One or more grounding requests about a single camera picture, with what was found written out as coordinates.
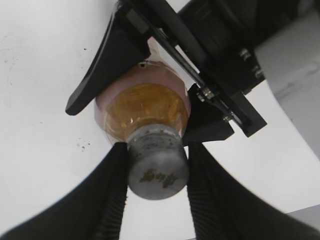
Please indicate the peach oolong tea bottle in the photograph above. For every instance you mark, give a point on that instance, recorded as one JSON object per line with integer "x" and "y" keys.
{"x": 150, "y": 92}

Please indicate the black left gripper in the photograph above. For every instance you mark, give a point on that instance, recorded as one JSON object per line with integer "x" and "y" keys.
{"x": 211, "y": 43}

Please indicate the white bottle cap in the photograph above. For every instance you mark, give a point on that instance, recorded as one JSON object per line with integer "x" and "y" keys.
{"x": 158, "y": 163}

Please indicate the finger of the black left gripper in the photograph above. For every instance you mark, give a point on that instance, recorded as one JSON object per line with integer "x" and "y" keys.
{"x": 122, "y": 47}

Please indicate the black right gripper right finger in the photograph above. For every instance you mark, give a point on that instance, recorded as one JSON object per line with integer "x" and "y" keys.
{"x": 223, "y": 209}

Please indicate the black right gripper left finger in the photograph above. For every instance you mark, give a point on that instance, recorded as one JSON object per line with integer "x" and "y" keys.
{"x": 92, "y": 211}

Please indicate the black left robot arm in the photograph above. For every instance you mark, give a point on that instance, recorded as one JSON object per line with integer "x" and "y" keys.
{"x": 286, "y": 41}

